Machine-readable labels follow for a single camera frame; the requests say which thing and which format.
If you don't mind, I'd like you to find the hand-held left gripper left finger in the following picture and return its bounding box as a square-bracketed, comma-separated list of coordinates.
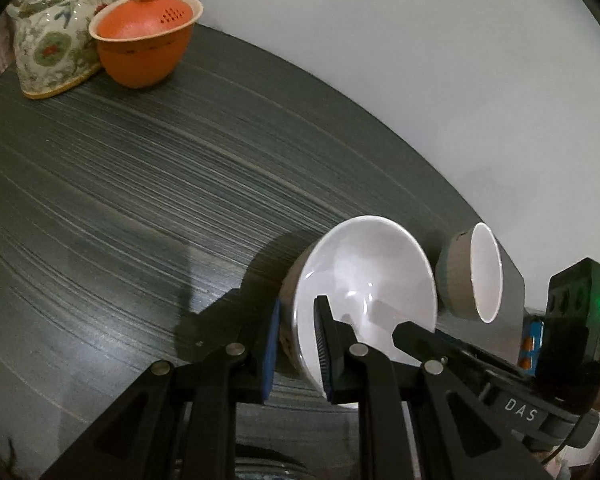
[40, 300, 281, 480]

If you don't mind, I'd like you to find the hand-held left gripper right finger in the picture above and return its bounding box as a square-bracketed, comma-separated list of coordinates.
[314, 296, 543, 480]

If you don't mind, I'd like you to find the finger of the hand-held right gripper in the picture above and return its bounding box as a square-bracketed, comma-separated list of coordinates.
[392, 320, 487, 386]

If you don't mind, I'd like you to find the white printed bowl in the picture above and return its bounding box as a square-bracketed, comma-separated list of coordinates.
[279, 215, 438, 408]

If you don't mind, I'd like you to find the grey cup white inside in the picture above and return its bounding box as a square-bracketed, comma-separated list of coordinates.
[434, 221, 504, 323]

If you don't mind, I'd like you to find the blue and orange box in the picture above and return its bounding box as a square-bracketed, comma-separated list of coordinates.
[519, 317, 545, 373]

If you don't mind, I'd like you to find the orange lidded tea cup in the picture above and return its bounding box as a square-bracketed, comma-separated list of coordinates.
[88, 0, 204, 89]

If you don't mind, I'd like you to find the floral ceramic teapot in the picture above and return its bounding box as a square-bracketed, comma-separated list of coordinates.
[5, 0, 181, 100]

